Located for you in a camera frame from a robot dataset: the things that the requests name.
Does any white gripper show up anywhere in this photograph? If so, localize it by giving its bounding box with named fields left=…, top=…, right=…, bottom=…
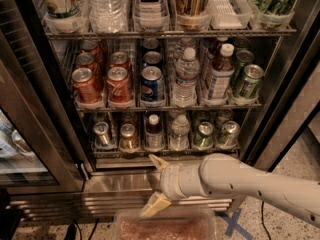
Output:
left=140, top=154, right=204, bottom=218

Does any orange soda can front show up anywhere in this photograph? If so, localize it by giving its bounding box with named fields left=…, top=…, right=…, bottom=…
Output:
left=120, top=124, right=139, bottom=152

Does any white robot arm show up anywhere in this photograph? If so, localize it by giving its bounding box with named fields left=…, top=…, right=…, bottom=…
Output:
left=141, top=153, right=320, bottom=227

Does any brown tea bottle bottom shelf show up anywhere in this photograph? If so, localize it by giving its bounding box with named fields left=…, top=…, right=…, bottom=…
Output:
left=146, top=114, right=164, bottom=151

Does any brown tea bottle shelf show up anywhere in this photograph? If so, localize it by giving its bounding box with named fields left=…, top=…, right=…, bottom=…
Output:
left=146, top=114, right=164, bottom=151
left=205, top=43, right=235, bottom=100

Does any water bottle bottom shelf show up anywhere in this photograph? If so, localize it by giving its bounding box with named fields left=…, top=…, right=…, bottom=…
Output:
left=169, top=114, right=190, bottom=151

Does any green can bottom left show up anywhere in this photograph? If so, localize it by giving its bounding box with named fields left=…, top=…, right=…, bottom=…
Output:
left=193, top=121, right=214, bottom=150

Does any slim silver can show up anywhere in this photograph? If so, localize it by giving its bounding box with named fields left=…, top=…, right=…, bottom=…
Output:
left=93, top=122, right=112, bottom=147

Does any green can bottom right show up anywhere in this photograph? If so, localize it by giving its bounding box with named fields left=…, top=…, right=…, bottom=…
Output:
left=217, top=121, right=240, bottom=149

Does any water bottle middle shelf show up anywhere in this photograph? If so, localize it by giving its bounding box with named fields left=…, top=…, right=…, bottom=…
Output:
left=173, top=47, right=200, bottom=107

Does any blue pepsi can front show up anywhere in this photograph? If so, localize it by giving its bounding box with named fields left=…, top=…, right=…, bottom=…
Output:
left=141, top=66, right=164, bottom=102

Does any blue pepsi can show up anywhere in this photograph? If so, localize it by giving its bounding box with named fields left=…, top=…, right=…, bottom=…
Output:
left=143, top=51, right=163, bottom=68
left=141, top=66, right=164, bottom=102

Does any red cola can front right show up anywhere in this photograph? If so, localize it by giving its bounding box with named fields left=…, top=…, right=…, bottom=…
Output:
left=107, top=67, right=133, bottom=103

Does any red cola can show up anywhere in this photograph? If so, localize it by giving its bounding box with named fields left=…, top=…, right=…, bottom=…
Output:
left=107, top=67, right=133, bottom=103
left=79, top=40, right=104, bottom=64
left=109, top=51, right=131, bottom=69
left=75, top=52, right=103, bottom=85
left=72, top=68, right=102, bottom=104

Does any red cola can front left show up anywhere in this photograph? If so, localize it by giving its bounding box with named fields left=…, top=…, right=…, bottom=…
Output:
left=72, top=68, right=102, bottom=104

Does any fridge glass door left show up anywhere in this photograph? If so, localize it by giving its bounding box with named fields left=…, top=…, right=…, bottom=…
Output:
left=0, top=33, right=83, bottom=195

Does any brown tea bottle middle shelf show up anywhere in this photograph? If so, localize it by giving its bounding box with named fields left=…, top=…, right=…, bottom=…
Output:
left=205, top=43, right=235, bottom=100

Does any green can middle front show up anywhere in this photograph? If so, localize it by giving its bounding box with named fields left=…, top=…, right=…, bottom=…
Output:
left=233, top=64, right=264, bottom=99

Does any fridge door right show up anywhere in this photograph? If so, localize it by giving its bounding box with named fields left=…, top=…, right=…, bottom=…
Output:
left=253, top=31, right=320, bottom=171

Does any clear water bottle top shelf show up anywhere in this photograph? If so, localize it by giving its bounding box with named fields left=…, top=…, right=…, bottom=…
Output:
left=89, top=0, right=128, bottom=33

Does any tall brown can top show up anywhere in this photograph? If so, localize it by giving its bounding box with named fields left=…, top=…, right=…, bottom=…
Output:
left=175, top=0, right=210, bottom=31

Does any tall white green can top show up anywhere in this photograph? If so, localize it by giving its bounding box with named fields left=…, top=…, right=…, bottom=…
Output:
left=37, top=0, right=88, bottom=20

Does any clear plastic bin on floor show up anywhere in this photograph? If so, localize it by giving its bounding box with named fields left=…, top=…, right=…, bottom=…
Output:
left=112, top=206, right=217, bottom=240

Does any blue tape cross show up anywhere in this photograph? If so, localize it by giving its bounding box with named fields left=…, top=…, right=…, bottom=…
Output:
left=219, top=208, right=253, bottom=240

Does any empty white plastic tray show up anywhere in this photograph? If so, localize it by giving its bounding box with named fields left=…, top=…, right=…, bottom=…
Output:
left=208, top=0, right=252, bottom=30

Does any black cable right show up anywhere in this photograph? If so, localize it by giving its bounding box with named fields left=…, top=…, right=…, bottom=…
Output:
left=260, top=201, right=273, bottom=240

